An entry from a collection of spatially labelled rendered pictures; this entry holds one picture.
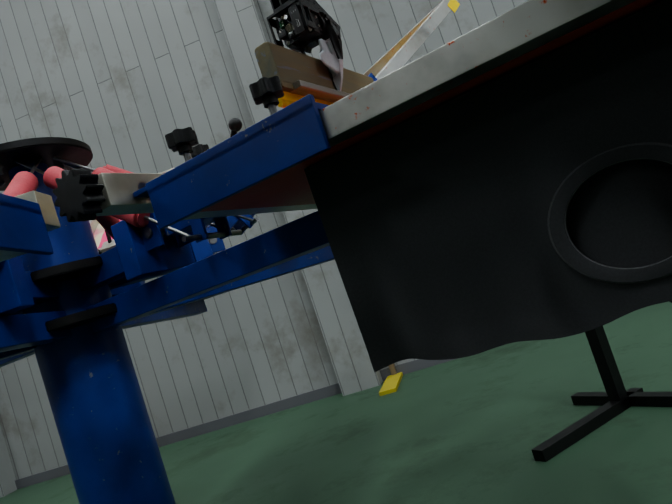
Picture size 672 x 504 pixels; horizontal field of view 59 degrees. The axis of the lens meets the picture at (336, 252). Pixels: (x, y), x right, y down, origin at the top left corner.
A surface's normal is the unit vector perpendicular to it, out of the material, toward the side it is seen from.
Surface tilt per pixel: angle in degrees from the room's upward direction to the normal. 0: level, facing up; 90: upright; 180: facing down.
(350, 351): 90
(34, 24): 90
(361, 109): 90
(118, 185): 90
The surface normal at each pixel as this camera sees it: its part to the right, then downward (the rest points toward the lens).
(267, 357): -0.19, 0.00
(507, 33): -0.49, 0.11
